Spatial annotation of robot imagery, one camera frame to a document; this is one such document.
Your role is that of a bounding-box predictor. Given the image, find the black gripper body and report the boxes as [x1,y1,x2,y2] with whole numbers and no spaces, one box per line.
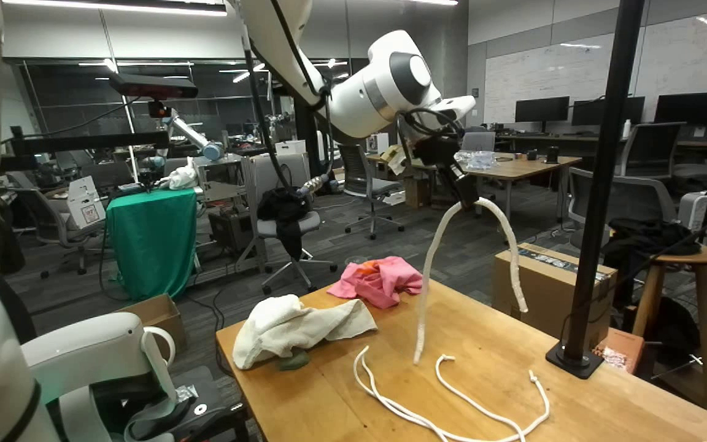
[413,130,476,203]

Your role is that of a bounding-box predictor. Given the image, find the white rope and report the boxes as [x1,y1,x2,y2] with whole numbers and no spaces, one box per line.
[409,194,533,366]

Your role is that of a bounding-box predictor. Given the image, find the pink shirt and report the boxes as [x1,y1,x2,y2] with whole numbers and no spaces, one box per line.
[325,252,428,312]

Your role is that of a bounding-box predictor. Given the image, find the white towel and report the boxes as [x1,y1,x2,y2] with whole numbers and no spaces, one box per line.
[231,292,380,372]

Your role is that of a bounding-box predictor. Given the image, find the small dark green cloth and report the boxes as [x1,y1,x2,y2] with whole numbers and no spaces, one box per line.
[278,351,315,372]

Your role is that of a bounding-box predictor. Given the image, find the light wooden desk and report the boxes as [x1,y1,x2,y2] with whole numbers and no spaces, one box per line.
[466,151,584,245]

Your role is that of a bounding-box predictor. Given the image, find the black mesh office chair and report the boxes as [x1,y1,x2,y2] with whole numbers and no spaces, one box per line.
[336,141,408,240]

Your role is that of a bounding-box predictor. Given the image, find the black computer monitor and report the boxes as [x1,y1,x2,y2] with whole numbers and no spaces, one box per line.
[653,89,707,127]
[572,95,649,127]
[514,95,572,127]

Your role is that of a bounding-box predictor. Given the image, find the cardboard box with printed tape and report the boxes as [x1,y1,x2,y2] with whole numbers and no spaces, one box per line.
[490,240,622,351]

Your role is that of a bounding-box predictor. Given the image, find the black vertical pole with base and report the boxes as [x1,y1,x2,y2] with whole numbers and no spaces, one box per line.
[542,0,649,381]

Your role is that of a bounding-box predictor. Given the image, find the office chair with white seat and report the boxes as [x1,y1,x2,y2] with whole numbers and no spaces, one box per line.
[252,207,342,297]

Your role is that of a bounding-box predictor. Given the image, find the grey office chair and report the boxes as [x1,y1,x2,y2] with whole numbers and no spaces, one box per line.
[568,165,677,247]
[615,121,688,181]

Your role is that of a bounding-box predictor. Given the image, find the black bag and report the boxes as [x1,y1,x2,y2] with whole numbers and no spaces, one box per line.
[255,183,315,240]

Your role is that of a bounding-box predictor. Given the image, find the black garment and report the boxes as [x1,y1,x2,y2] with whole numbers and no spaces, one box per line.
[598,215,704,285]

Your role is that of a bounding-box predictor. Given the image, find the small orange labelled box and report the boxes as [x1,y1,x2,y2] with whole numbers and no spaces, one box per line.
[595,327,649,377]

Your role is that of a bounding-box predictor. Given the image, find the wooden stool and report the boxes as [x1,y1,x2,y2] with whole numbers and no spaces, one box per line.
[631,245,707,413]

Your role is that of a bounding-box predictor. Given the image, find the green drape cloth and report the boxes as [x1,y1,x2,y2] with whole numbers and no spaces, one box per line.
[105,188,201,304]

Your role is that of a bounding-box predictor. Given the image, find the small open cardboard box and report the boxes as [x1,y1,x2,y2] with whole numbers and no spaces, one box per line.
[121,292,188,359]

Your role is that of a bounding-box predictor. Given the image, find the white paper sign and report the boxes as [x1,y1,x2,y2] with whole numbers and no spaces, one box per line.
[63,175,111,234]

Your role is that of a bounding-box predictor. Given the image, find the wall whiteboard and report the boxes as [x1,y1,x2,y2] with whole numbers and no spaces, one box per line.
[480,6,707,130]

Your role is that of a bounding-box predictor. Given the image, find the black stereo camera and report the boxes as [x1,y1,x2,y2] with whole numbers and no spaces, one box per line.
[107,73,201,103]

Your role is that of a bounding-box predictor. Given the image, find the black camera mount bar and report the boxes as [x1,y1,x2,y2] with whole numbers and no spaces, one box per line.
[0,126,172,176]

